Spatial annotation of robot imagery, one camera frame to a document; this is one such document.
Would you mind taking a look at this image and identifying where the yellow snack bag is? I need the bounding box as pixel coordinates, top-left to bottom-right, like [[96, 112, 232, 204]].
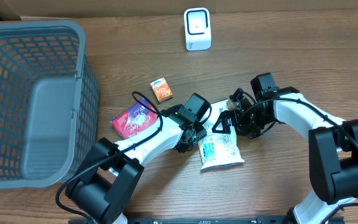
[[198, 98, 245, 171]]

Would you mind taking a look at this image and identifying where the small orange juice carton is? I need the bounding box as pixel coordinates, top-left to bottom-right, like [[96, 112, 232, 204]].
[[150, 77, 173, 103]]

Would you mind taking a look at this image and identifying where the purple red snack pouch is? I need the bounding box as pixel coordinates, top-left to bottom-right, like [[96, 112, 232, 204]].
[[111, 103, 158, 139]]

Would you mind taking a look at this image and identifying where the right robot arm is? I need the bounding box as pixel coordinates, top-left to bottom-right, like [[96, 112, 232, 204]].
[[212, 73, 358, 224]]

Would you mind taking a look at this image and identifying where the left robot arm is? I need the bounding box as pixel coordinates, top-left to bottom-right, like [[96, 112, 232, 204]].
[[55, 93, 212, 223]]

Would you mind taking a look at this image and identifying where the white barcode scanner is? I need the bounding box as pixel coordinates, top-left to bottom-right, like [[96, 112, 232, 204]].
[[183, 7, 212, 51]]

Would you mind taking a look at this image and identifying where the grey plastic mesh basket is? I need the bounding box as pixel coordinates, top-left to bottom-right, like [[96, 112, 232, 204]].
[[0, 21, 99, 189]]

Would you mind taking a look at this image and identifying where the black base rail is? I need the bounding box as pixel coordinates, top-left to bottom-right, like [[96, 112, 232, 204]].
[[68, 215, 345, 224]]

